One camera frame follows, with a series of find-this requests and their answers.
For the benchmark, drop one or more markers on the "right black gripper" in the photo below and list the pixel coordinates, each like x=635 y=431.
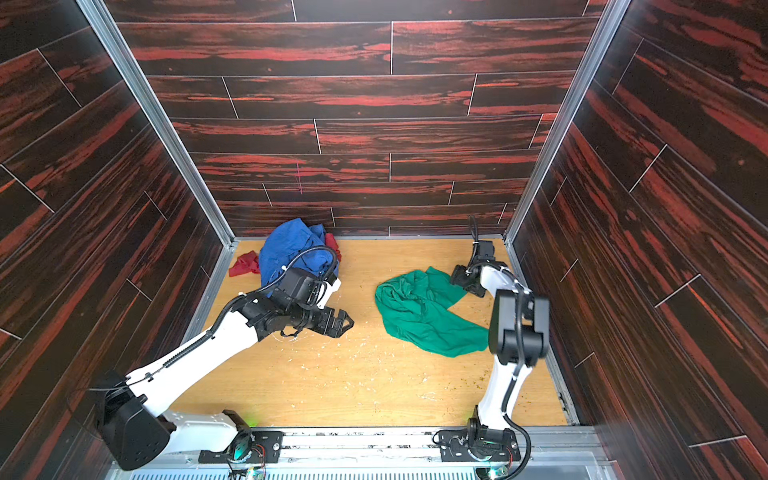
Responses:
x=471 y=277

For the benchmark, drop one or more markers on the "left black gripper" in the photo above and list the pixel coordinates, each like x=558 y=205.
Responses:
x=324 y=320

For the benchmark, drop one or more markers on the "green cloth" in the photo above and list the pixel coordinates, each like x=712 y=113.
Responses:
x=415 y=307

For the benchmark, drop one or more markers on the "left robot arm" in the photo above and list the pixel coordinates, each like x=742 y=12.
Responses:
x=133 y=415

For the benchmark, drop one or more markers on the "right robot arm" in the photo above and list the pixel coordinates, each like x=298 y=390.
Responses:
x=518 y=338

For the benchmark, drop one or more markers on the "blue cloth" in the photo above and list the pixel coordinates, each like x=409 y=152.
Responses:
x=316 y=262

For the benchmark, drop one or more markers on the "red cloth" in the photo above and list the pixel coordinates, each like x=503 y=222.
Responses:
x=245 y=264

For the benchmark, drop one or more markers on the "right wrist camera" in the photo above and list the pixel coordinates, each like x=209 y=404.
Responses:
x=483 y=251

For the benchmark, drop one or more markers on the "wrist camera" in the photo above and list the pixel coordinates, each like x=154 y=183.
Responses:
x=304 y=287
x=483 y=251

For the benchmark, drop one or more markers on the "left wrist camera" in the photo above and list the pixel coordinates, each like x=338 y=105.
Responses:
x=304 y=287

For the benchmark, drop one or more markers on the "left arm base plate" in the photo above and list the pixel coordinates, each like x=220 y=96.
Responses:
x=257 y=447

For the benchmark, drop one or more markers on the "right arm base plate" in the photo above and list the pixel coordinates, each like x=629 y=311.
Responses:
x=463 y=445

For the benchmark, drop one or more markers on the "aluminium front rail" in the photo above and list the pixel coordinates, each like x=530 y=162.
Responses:
x=388 y=453

